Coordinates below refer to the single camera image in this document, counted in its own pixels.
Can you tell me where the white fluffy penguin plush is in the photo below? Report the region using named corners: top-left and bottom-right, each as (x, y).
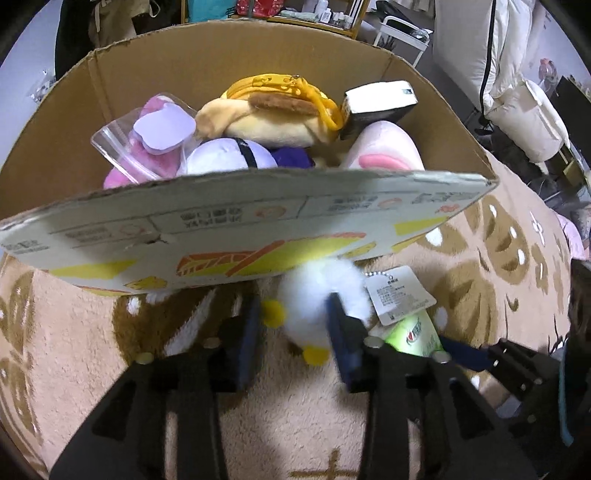
top-left (262, 258), bottom-right (373, 366)

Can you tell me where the pink swirl roll plush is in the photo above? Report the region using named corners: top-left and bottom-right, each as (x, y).
top-left (339, 120), bottom-right (425, 171)

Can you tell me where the black Face tissue pack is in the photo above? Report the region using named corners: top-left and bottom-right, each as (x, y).
top-left (339, 80), bottom-right (419, 139)

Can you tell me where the purple white-haired doll plush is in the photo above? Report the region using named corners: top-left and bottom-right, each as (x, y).
top-left (177, 137), bottom-right (315, 176)

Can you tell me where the pink plush bear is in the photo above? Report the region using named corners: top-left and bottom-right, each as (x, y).
top-left (103, 95), bottom-right (181, 189)

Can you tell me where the purple item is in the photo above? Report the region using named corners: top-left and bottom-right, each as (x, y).
top-left (90, 93), bottom-right (200, 185)

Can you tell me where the yellow plush dog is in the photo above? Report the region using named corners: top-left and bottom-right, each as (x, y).
top-left (195, 73), bottom-right (345, 149)

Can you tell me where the cardboard box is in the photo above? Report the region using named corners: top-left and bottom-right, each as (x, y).
top-left (1, 20), bottom-right (498, 295)

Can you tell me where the cream folded mattress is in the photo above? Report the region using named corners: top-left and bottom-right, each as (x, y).
top-left (433, 1), bottom-right (570, 163)

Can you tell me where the white rolling cart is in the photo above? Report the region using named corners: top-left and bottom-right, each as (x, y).
top-left (373, 15), bottom-right (434, 67)

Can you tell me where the wooden bookshelf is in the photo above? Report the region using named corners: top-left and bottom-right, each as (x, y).
top-left (180, 1), bottom-right (370, 39)

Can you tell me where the black coat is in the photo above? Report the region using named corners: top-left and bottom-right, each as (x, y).
top-left (55, 0), bottom-right (97, 80)

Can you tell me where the beige trench coat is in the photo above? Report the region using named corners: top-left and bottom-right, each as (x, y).
top-left (88, 0), bottom-right (160, 48)

